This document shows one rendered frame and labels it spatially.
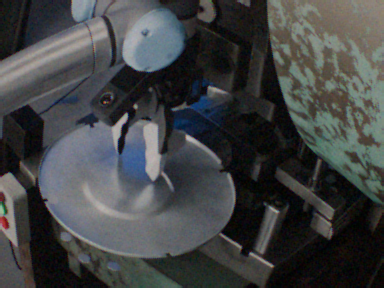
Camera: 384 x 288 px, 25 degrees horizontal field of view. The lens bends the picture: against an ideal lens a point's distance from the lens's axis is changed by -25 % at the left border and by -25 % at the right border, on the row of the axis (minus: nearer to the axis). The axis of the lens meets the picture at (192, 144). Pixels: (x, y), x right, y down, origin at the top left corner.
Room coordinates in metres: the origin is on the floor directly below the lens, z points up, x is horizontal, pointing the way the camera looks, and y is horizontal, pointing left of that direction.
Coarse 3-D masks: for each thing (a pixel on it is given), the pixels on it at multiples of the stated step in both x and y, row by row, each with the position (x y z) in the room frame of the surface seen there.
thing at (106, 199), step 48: (96, 144) 1.20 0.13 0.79; (144, 144) 1.22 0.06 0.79; (192, 144) 1.23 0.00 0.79; (48, 192) 1.07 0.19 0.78; (96, 192) 1.09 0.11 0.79; (144, 192) 1.11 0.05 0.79; (192, 192) 1.14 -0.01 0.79; (96, 240) 0.99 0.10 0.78; (144, 240) 1.02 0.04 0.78; (192, 240) 1.04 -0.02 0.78
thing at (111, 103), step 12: (120, 72) 1.13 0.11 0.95; (132, 72) 1.13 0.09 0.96; (144, 72) 1.13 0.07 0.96; (156, 72) 1.13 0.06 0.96; (108, 84) 1.12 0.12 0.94; (120, 84) 1.11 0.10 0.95; (132, 84) 1.11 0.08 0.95; (144, 84) 1.12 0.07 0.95; (96, 96) 1.11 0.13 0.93; (108, 96) 1.10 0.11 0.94; (120, 96) 1.10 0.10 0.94; (132, 96) 1.10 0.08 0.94; (96, 108) 1.09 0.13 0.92; (108, 108) 1.08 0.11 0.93; (120, 108) 1.09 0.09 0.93; (108, 120) 1.08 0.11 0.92
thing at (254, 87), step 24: (216, 0) 1.29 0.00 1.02; (240, 0) 1.26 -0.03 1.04; (216, 24) 1.28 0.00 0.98; (240, 24) 1.25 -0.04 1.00; (216, 48) 1.24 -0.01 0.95; (240, 48) 1.22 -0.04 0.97; (216, 72) 1.23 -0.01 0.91; (240, 72) 1.22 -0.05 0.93; (264, 72) 1.23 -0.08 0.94; (264, 96) 1.23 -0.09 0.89
